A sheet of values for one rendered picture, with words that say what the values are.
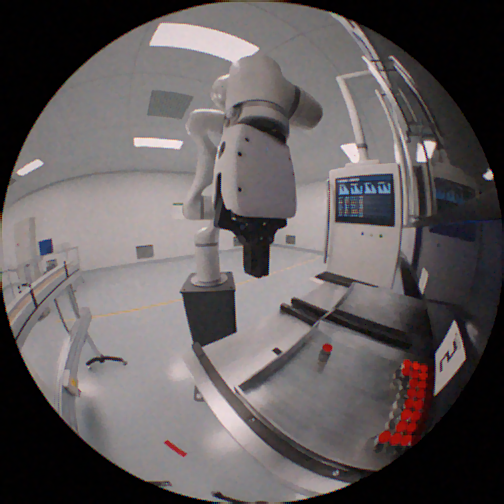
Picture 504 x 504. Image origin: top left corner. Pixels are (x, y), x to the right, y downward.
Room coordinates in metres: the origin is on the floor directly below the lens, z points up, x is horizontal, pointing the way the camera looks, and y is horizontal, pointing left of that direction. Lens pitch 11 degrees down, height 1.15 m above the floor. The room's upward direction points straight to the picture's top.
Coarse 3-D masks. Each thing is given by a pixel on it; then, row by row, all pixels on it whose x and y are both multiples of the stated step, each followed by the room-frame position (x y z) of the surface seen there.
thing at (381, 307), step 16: (352, 288) 0.49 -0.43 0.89; (368, 288) 0.44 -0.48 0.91; (336, 304) 0.35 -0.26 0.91; (352, 304) 0.38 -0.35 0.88; (368, 304) 0.36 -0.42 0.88; (384, 304) 0.34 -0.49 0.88; (400, 304) 0.31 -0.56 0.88; (416, 304) 0.26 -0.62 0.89; (368, 320) 0.25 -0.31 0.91; (384, 320) 0.26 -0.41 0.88; (400, 320) 0.23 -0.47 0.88; (416, 320) 0.20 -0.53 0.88; (400, 336) 0.16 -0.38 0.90; (416, 336) 0.13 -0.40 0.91
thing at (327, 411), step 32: (320, 320) 0.28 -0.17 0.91; (288, 352) 0.20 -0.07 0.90; (352, 352) 0.18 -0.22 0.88; (384, 352) 0.14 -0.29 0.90; (256, 384) 0.14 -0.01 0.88; (288, 384) 0.14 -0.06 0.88; (320, 384) 0.13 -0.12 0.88; (352, 384) 0.11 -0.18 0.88; (384, 384) 0.07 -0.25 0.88; (256, 416) 0.08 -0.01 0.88; (288, 416) 0.08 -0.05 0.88; (320, 416) 0.06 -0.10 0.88; (352, 416) 0.04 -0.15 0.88; (384, 416) 0.01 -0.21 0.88; (320, 448) 0.00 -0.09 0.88; (352, 448) -0.02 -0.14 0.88
